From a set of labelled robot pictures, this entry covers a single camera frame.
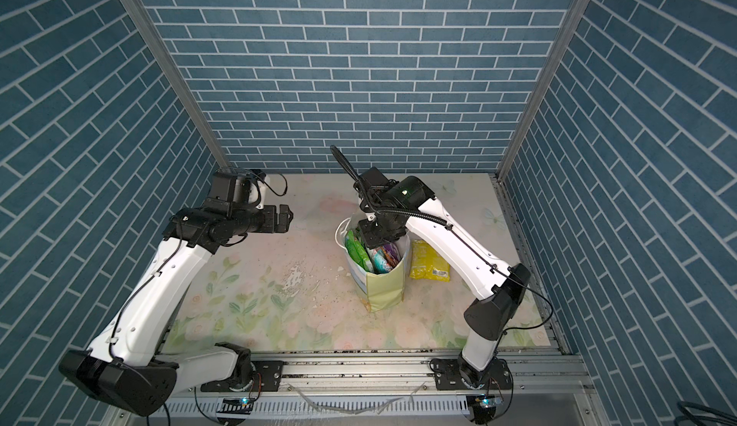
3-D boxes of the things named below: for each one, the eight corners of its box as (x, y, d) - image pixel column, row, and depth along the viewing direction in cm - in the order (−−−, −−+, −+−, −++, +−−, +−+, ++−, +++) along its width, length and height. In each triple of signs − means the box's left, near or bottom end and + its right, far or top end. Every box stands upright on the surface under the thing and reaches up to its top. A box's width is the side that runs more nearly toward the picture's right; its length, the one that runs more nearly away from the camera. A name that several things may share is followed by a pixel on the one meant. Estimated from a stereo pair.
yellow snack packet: (408, 278, 94) (409, 272, 90) (411, 245, 102) (413, 238, 99) (448, 284, 92) (450, 278, 89) (448, 250, 101) (450, 244, 97)
